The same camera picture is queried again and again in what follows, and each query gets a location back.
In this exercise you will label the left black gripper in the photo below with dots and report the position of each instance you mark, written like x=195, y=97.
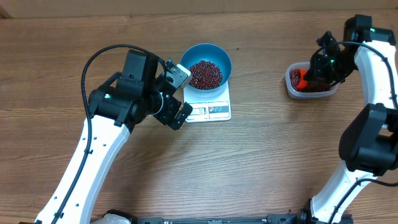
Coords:
x=173, y=106

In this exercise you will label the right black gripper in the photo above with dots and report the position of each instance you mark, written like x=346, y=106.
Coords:
x=319, y=66

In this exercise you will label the red measuring scoop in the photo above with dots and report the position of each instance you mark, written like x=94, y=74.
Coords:
x=302, y=82

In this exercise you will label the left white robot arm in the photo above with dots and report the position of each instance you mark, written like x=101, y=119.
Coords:
x=114, y=108

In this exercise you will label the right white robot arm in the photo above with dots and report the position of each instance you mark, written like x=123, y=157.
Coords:
x=368, y=146

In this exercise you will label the white digital kitchen scale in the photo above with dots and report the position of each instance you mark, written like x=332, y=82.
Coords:
x=208, y=105

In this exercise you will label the teal plastic bowl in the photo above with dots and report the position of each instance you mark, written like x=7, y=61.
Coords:
x=212, y=53

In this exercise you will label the red adzuki beans in container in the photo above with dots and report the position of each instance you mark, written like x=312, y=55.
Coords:
x=312, y=86

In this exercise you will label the clear plastic food container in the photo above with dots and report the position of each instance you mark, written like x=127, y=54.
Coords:
x=304, y=95

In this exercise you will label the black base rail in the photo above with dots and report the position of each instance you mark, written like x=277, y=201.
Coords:
x=117, y=217

